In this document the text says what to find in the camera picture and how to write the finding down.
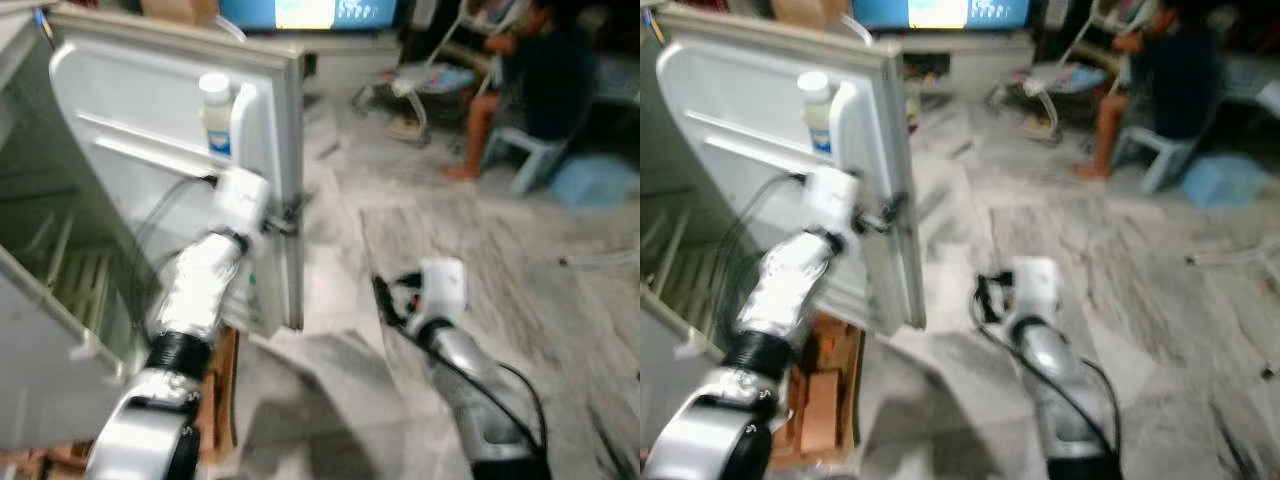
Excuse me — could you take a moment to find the seated person in dark shirt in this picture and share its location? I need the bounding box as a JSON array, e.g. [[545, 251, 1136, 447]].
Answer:
[[440, 0, 601, 183], [1072, 0, 1231, 181]]

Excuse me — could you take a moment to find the white frame baby bouncer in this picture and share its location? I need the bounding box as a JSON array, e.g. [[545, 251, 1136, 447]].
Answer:
[[985, 55, 1113, 143], [355, 55, 483, 143]]

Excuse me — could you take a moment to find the white capped plastic bottle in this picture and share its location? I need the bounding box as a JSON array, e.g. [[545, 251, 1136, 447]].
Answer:
[[797, 70, 836, 159], [198, 72, 237, 161]]

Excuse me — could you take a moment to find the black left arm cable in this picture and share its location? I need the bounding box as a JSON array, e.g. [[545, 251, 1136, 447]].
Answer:
[[128, 174, 219, 306], [712, 170, 811, 301]]

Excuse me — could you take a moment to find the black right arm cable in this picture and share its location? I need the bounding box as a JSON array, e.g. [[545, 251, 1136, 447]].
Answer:
[[972, 300, 1123, 456], [428, 338, 550, 456]]

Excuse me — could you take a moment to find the white fridge body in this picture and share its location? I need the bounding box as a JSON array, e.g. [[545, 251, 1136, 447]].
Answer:
[[640, 0, 736, 461], [0, 0, 151, 451]]

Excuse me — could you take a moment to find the lit television screen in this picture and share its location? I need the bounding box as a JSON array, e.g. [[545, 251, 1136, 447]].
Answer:
[[852, 0, 1031, 31], [220, 0, 399, 31]]

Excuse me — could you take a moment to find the white fridge door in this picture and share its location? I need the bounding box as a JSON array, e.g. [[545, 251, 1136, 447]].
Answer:
[[655, 5, 926, 336], [48, 8, 306, 336]]

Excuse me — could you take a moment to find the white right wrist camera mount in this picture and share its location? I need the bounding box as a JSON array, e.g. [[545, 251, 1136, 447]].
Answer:
[[417, 257, 468, 327], [1009, 257, 1062, 323]]

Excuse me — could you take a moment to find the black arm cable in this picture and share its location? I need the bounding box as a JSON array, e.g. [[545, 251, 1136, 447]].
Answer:
[[128, 174, 219, 306], [972, 300, 1123, 456], [428, 338, 550, 456], [712, 170, 811, 301]]

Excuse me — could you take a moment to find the brown cardboard box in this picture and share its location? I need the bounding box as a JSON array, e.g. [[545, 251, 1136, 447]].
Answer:
[[770, 0, 853, 29], [140, 0, 221, 26]]

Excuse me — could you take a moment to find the white television cabinet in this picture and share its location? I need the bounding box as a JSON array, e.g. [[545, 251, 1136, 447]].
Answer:
[[900, 28, 1037, 101], [240, 28, 406, 101]]

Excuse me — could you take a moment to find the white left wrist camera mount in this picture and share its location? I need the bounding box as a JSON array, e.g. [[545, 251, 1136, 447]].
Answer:
[[213, 167, 272, 243], [805, 165, 864, 241]]

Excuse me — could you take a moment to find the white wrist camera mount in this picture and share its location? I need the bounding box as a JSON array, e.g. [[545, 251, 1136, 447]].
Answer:
[[805, 165, 864, 241], [1009, 257, 1062, 323], [417, 257, 468, 327], [213, 167, 272, 243]]

